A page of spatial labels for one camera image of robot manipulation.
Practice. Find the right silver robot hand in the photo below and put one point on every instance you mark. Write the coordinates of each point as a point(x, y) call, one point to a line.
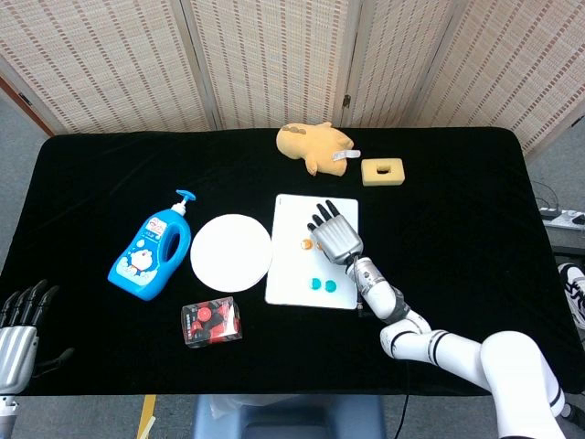
point(338, 238)

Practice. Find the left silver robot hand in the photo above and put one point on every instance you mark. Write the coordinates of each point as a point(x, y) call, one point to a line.
point(16, 352)

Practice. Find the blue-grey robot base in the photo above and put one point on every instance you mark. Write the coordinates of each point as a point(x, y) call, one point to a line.
point(288, 418)

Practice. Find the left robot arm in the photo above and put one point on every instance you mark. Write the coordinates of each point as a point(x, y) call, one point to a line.
point(7, 414)

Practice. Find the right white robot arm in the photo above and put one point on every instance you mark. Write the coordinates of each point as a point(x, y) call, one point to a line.
point(379, 297)

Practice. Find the white magnetic board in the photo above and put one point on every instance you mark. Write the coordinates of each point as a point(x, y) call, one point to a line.
point(292, 228)

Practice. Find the blue pump soap bottle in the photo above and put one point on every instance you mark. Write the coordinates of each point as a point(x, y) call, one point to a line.
point(137, 274)

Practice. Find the yellow sponge with hole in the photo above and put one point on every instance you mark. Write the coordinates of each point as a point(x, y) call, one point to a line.
point(368, 178)

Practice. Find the tan plush toy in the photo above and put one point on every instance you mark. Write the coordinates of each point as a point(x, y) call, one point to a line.
point(311, 142)

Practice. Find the white round pad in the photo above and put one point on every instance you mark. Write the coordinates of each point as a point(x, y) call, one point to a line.
point(230, 252)

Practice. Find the black tablecloth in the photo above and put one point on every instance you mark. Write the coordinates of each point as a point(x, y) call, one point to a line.
point(457, 228)

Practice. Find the yellow floor tape strip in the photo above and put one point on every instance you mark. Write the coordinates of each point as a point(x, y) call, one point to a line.
point(146, 416)

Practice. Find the clear box with red parts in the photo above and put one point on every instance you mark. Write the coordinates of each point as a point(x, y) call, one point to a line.
point(210, 322)

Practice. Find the white power strip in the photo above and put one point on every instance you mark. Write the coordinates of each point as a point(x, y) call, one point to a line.
point(564, 217)

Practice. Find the white and black shoe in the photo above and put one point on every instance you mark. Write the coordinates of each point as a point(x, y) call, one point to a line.
point(573, 292)

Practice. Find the woven folding screen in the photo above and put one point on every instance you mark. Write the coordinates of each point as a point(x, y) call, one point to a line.
point(114, 68)

